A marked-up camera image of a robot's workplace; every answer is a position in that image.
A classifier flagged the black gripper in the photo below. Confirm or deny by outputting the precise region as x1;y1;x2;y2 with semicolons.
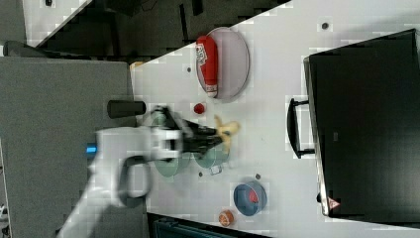
182;119;226;153

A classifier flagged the yellow plush banana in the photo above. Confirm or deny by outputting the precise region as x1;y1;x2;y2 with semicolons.
214;115;241;154

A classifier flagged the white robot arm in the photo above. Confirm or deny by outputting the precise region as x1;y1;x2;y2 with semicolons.
56;119;232;238

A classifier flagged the black toaster oven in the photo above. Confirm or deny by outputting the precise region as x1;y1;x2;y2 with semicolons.
287;29;420;228

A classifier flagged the green mug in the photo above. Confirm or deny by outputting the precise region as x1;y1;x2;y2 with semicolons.
193;145;229;176

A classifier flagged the red plush strawberry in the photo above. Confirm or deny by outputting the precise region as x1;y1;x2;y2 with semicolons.
193;103;205;115

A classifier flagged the green colander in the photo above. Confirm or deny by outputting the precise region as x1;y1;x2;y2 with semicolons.
152;110;191;178

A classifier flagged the blue bowl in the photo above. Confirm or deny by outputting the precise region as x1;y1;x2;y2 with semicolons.
233;180;267;216

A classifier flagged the red toy in bowl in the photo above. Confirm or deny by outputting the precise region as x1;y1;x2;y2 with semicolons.
249;190;259;203

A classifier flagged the orange slice toy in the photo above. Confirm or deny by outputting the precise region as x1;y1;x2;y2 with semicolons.
218;210;235;227

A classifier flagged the grey round plate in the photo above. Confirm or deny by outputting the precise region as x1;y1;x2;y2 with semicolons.
196;27;250;100

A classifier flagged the red plush ketchup bottle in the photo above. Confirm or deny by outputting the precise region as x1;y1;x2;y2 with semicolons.
195;36;218;98

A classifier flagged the small black cup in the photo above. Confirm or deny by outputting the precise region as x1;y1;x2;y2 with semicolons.
107;100;147;119

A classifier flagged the grey partition panel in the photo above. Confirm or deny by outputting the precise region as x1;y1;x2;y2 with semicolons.
1;57;135;238

